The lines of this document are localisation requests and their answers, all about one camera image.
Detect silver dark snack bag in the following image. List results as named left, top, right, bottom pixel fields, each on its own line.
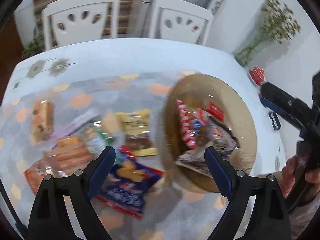
left=175, top=116, right=239, bottom=177

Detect person's right hand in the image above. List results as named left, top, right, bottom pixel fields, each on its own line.
left=281, top=154, right=320, bottom=199

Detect red white snack pack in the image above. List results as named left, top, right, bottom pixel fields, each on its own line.
left=176, top=99, right=196, bottom=150

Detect purple stick sachets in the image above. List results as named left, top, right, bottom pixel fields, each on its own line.
left=44, top=108, right=100, bottom=148

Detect white chair right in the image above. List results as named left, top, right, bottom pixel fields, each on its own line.
left=148, top=0, right=214, bottom=46

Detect white chair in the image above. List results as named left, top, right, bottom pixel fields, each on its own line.
left=42, top=0, right=120, bottom=51
left=148, top=0, right=214, bottom=46

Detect green-edged biscuit pack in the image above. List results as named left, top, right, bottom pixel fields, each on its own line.
left=81, top=124, right=114, bottom=157

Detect orange snack pack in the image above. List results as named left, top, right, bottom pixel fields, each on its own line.
left=24, top=160, right=47, bottom=195

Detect patterned grey placemat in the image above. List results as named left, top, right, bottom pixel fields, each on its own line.
left=1, top=71, right=257, bottom=239

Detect blue cookie bag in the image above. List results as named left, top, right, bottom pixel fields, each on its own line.
left=96, top=146, right=164, bottom=219

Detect white chair left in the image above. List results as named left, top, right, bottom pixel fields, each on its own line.
left=42, top=0, right=120, bottom=51

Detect small black clip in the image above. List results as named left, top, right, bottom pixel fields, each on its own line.
left=268, top=112, right=281, bottom=131

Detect egg cake snack pack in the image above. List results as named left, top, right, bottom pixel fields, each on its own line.
left=31, top=99, right=54, bottom=142

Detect glass vase with flowers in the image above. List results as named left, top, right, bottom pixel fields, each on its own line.
left=233, top=0, right=301, bottom=67

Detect yellow snack bag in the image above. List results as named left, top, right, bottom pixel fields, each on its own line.
left=116, top=108, right=157, bottom=157

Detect potted green plant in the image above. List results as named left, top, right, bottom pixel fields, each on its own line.
left=22, top=28, right=44, bottom=59

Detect woven tan basket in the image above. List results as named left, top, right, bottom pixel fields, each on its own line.
left=159, top=74, right=257, bottom=193

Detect red lidded tea cup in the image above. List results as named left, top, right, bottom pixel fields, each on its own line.
left=248, top=66, right=266, bottom=87

